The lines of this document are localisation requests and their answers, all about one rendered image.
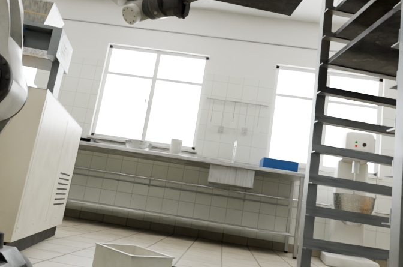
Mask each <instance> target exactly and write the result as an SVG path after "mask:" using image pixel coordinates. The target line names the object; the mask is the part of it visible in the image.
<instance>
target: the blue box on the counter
mask: <svg viewBox="0 0 403 267"><path fill-rule="evenodd" d="M259 167H266V168H270V169H278V170H286V171H291V172H298V168H299V162H296V161H288V160H280V159H276V158H268V157H263V158H262V159H261V160H260V165H259Z"/></svg>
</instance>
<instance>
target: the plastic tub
mask: <svg viewBox="0 0 403 267"><path fill-rule="evenodd" d="M95 244H96V247H95V253H94V259H93V262H92V267H172V261H173V259H174V258H175V257H172V256H169V255H166V254H163V253H159V252H157V251H154V250H150V249H147V248H144V247H141V246H138V245H130V244H110V243H99V242H95Z"/></svg>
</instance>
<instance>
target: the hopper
mask: <svg viewBox="0 0 403 267"><path fill-rule="evenodd" d="M22 5H23V11H24V15H23V19H24V20H27V21H30V22H36V23H42V24H45V25H51V26H57V27H60V28H61V27H62V26H63V25H64V23H63V21H62V18H61V15H60V14H59V11H58V9H57V7H56V4H55V2H52V1H46V0H22Z"/></svg>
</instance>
